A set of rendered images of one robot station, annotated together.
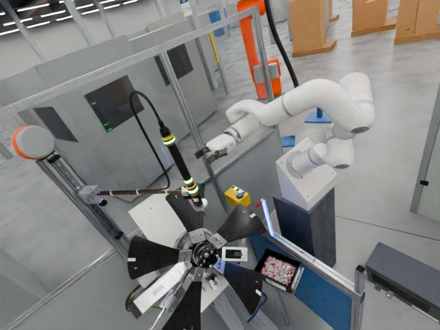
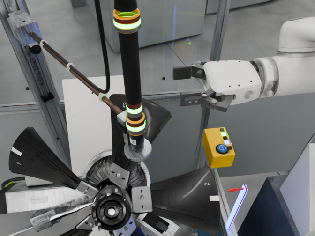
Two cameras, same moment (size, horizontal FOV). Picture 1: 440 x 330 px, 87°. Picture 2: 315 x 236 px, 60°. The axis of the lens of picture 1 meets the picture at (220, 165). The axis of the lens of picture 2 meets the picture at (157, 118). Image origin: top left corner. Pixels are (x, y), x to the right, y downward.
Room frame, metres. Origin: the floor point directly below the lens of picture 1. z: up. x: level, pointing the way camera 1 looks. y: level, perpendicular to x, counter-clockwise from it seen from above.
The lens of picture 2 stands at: (0.42, -0.05, 2.01)
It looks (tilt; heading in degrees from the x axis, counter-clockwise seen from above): 46 degrees down; 21
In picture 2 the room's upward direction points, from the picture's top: straight up
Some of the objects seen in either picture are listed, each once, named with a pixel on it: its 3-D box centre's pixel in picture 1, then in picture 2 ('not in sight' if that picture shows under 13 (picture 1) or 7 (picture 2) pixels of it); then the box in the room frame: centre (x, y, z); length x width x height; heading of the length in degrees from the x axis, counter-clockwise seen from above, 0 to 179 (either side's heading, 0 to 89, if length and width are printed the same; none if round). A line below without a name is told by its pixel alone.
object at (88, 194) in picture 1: (91, 194); (24, 28); (1.08, 0.70, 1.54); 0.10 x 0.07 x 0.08; 63
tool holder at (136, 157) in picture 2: (194, 198); (134, 136); (0.80, 0.15, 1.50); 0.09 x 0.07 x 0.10; 63
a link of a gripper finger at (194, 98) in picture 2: (214, 158); (198, 102); (0.81, 0.01, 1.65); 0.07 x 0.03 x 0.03; 118
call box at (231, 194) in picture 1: (238, 198); (217, 148); (1.23, -0.04, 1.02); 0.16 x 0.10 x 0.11; 28
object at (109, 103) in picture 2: (137, 192); (70, 68); (0.94, 0.42, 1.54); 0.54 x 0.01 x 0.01; 63
